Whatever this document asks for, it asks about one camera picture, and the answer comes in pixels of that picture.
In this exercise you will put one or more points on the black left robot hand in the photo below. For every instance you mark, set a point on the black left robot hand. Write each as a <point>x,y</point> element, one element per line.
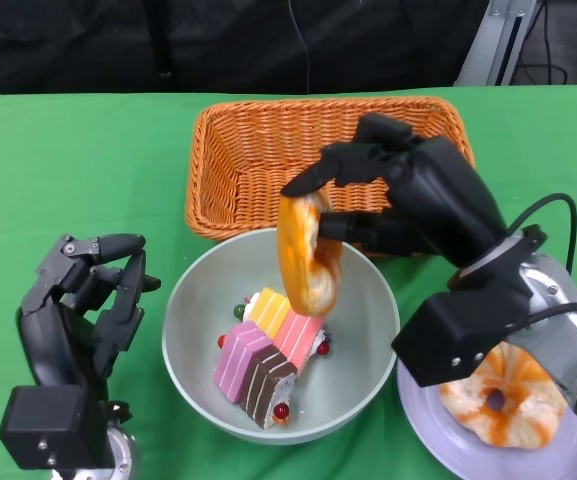
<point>43,340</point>

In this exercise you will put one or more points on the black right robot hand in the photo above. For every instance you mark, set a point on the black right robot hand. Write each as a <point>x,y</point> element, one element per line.
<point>443,200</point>

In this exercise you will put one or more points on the pale grey-green bowl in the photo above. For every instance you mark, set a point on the pale grey-green bowl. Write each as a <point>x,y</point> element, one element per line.
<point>348,300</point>

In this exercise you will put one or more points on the orange swirl bread pink piece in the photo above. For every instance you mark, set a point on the orange swirl bread pink piece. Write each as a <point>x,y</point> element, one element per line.
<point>298,260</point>

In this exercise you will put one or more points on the small yellow cream cake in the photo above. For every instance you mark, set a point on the small yellow cream cake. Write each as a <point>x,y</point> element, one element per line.
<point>293,325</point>

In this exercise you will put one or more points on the pink striped chocolate cake slice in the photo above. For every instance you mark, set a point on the pink striped chocolate cake slice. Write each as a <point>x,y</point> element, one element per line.
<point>248,365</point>

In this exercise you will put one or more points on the orange swirl doughnut bread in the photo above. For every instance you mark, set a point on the orange swirl doughnut bread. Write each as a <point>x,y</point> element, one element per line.
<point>528,400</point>

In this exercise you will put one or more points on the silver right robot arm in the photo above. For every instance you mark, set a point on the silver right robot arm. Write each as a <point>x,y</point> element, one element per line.
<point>553,285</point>

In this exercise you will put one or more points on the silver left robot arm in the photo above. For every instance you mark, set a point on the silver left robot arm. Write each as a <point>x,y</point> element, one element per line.
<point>120,450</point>

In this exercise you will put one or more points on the orange wicker basket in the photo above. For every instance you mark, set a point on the orange wicker basket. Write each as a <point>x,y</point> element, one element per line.
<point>248,150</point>

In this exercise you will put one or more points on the white round plate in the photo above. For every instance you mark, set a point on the white round plate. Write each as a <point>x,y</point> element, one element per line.
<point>428,440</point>

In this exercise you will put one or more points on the green tablecloth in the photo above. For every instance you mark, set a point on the green tablecloth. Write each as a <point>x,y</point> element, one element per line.
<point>68,175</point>

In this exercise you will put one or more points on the black curtain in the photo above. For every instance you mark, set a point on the black curtain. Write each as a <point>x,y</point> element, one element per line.
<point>118,40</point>

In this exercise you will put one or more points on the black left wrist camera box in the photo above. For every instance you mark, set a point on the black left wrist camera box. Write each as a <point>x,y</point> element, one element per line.
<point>53,430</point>

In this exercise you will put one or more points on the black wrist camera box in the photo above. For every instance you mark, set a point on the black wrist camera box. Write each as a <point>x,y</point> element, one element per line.
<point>448,335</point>
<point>53,430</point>

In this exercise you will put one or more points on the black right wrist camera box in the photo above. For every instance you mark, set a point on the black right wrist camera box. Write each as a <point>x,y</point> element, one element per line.
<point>448,335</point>

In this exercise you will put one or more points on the grey aluminium frame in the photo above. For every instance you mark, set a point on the grey aluminium frame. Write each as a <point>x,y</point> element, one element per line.
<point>498,45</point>

